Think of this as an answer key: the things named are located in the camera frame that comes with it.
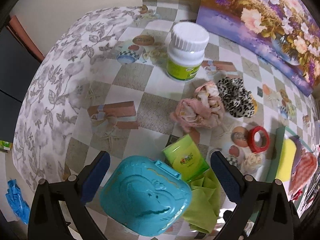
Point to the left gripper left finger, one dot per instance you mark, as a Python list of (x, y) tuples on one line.
[(46, 220)]

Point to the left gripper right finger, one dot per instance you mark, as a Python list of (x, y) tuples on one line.
[(262, 209)]

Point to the pink checkered cloth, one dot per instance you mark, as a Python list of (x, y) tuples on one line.
[(305, 169)]

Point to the green card box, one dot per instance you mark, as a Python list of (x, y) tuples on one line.
[(185, 158)]

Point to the leopard print scrunchie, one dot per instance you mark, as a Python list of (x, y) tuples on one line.
[(237, 100)]

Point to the yellow sponge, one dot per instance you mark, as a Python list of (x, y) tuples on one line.
[(287, 156)]

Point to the teal rimmed white tray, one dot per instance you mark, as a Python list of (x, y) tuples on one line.
[(282, 133)]

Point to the lime green cloth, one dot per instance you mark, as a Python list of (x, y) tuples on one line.
[(204, 208)]

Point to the purple snack packet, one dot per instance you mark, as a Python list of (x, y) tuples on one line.
[(298, 154)]

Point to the teal plastic case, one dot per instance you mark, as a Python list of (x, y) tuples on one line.
[(145, 196)]

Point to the pink floral crumpled cloth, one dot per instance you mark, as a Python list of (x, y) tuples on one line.
[(204, 110)]

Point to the checkered printed tablecloth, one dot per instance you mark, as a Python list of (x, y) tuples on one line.
[(104, 86)]

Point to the white green pill bottle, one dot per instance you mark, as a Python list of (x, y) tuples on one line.
[(186, 50)]

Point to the floral canvas painting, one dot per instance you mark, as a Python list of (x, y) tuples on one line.
[(283, 32)]

